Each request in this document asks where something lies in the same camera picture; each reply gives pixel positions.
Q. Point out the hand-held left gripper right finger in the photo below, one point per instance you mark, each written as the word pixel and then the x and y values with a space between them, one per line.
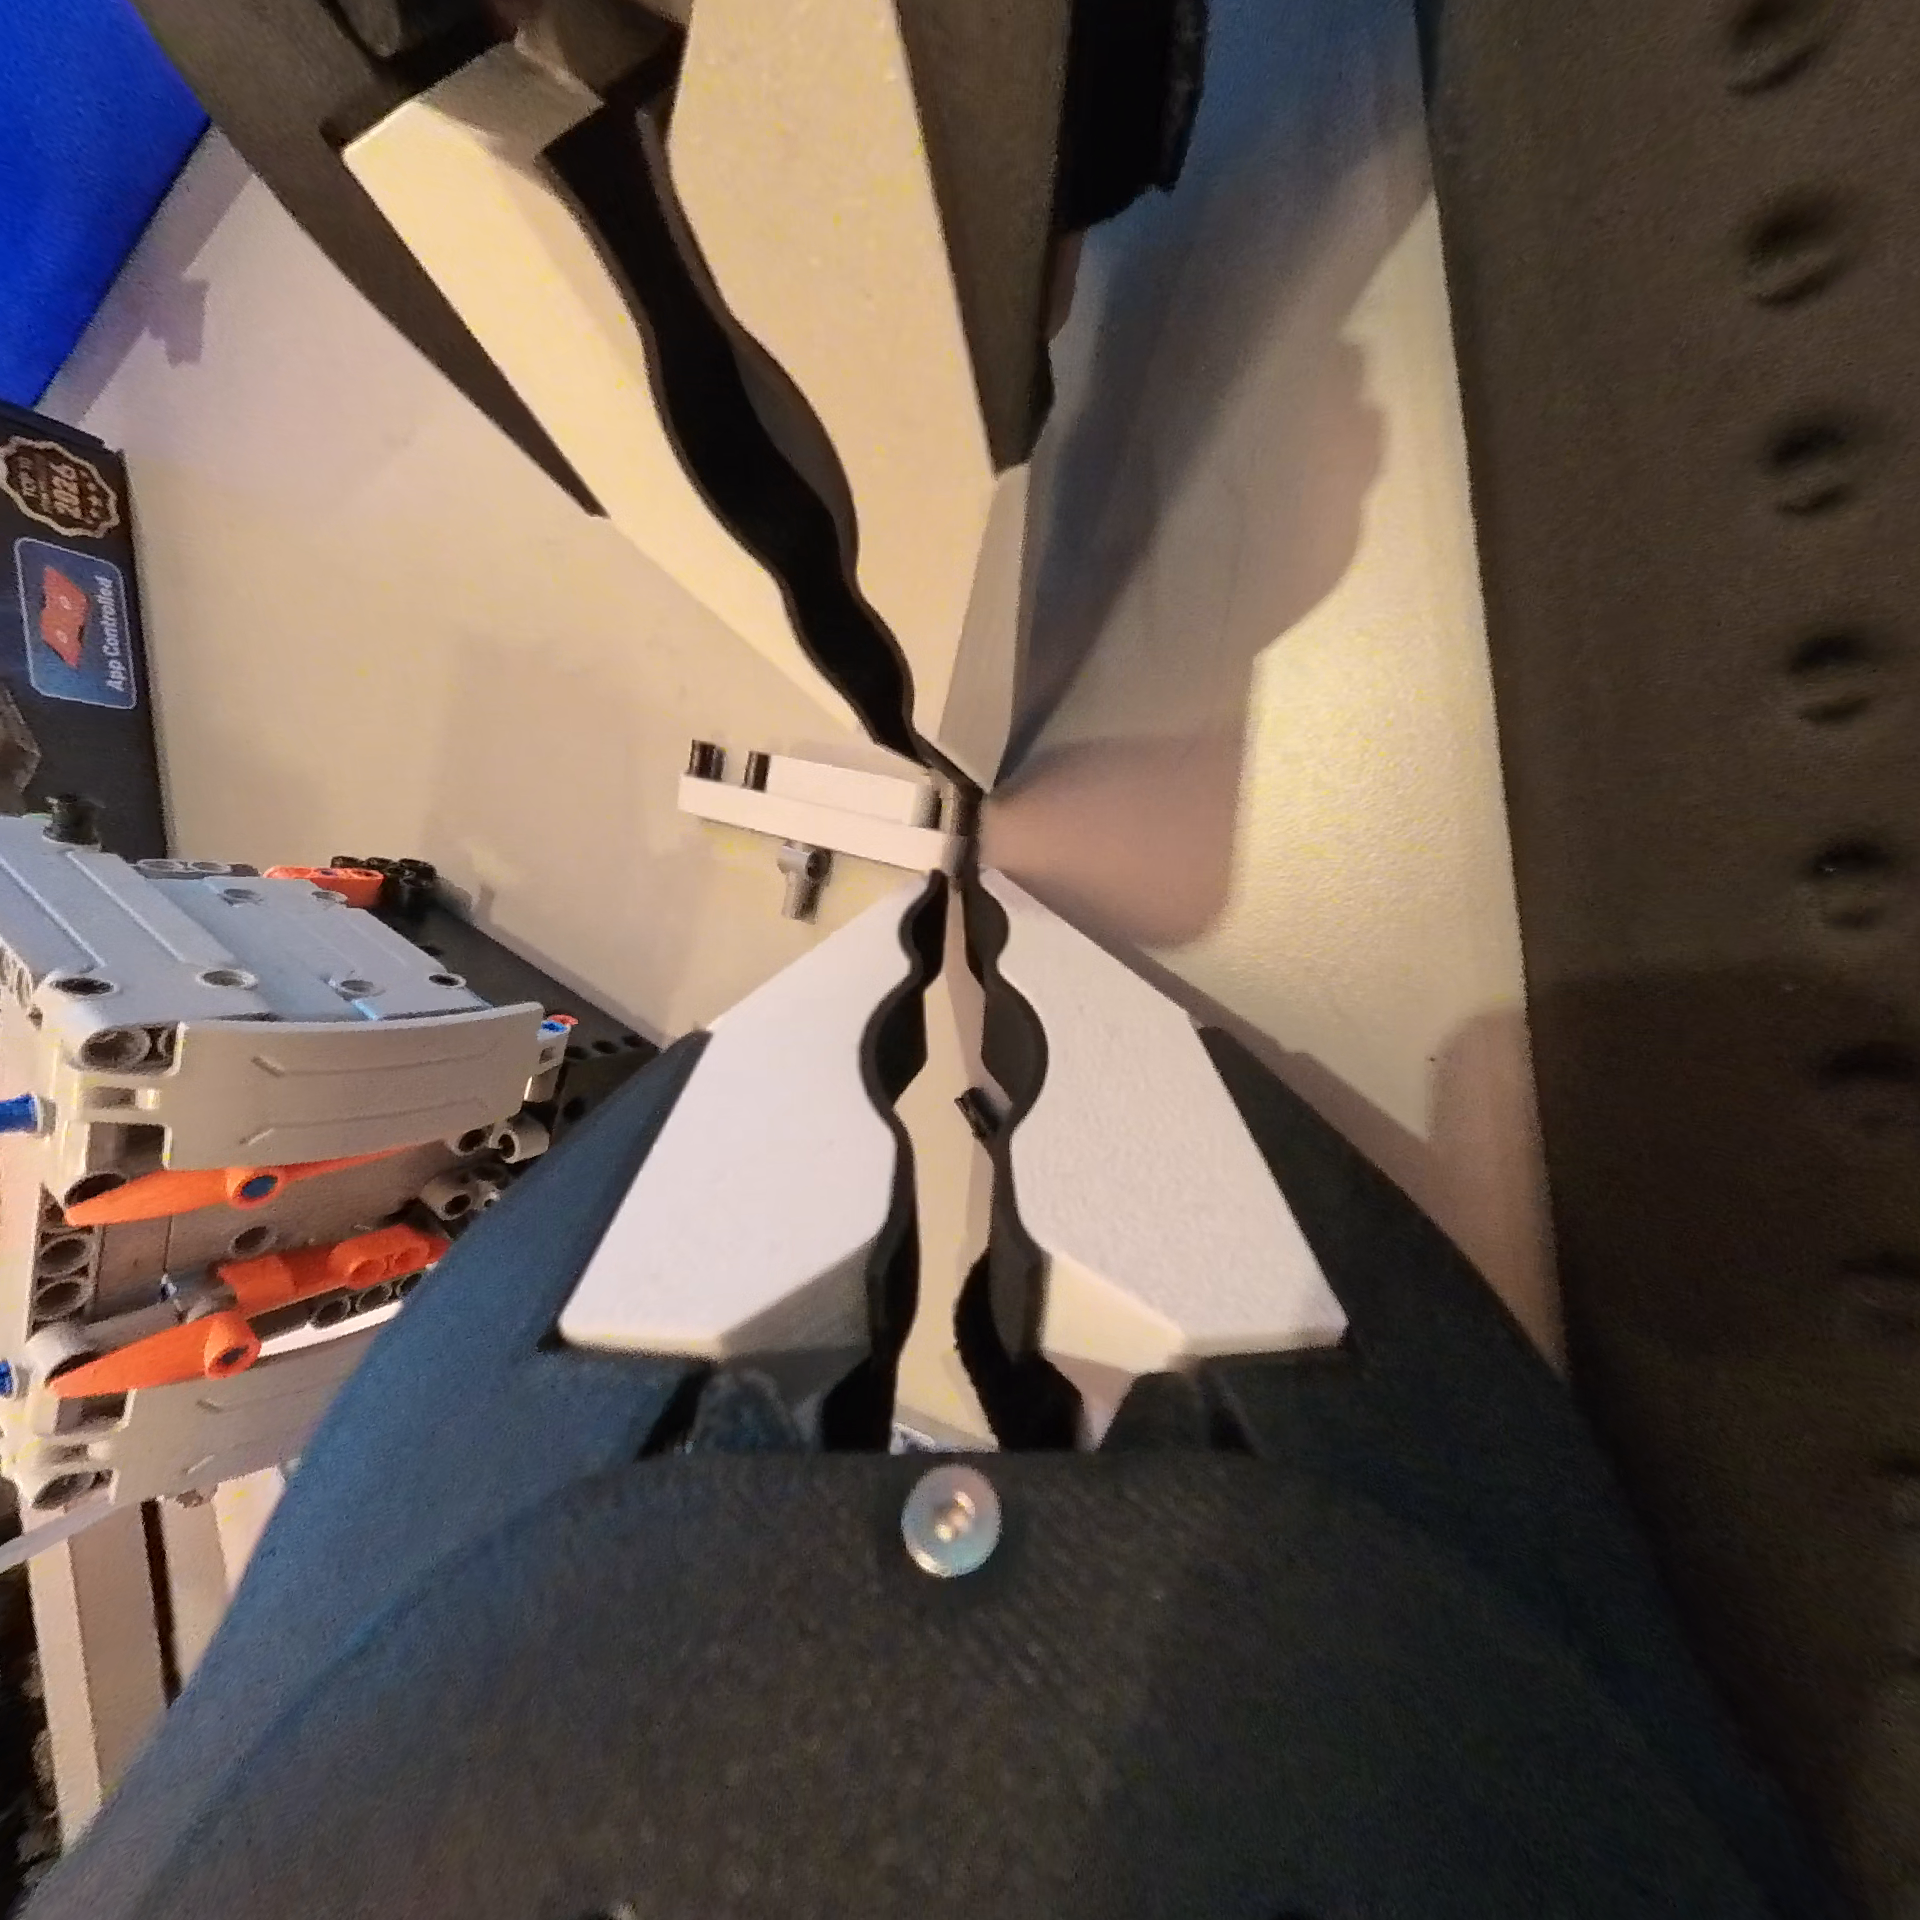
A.
pixel 1184 1201

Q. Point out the black connector pin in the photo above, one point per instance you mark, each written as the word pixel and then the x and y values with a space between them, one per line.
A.
pixel 976 1112

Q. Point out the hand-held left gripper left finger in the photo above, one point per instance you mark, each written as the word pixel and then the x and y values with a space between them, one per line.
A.
pixel 720 1201

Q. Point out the short grey beam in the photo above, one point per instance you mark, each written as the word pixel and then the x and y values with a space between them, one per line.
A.
pixel 840 780

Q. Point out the dark toy kit box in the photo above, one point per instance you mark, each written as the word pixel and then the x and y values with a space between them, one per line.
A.
pixel 76 628

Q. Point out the black perforated mat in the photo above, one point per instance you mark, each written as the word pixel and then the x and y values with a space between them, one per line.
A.
pixel 1693 901

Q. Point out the long grey beam with pins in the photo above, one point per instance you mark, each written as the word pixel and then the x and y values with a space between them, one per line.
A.
pixel 720 802

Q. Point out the grey orange toy model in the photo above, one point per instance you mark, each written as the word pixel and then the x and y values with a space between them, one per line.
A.
pixel 224 1049

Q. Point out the blue plastic bin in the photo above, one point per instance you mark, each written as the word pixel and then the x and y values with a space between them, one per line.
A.
pixel 76 180

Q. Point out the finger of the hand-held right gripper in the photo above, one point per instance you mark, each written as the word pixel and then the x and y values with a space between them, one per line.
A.
pixel 493 253
pixel 840 225

